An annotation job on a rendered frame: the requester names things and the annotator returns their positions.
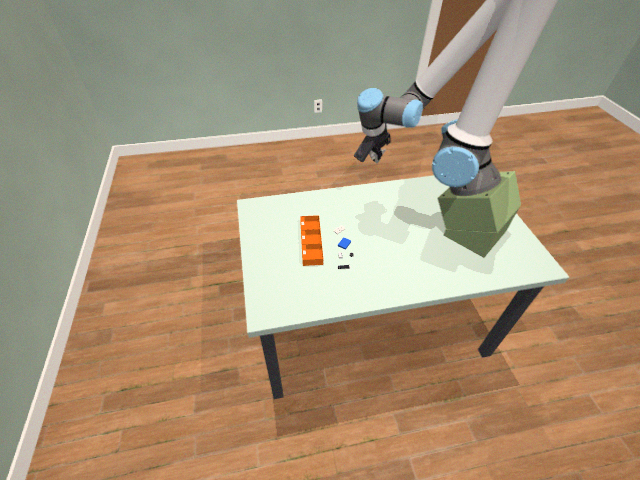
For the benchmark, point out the orange rack of bins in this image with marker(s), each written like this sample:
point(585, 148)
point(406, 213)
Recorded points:
point(311, 241)

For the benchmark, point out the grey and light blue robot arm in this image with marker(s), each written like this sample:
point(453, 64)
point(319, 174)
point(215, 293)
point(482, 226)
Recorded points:
point(458, 160)

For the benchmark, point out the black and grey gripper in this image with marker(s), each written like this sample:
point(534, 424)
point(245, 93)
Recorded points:
point(385, 136)

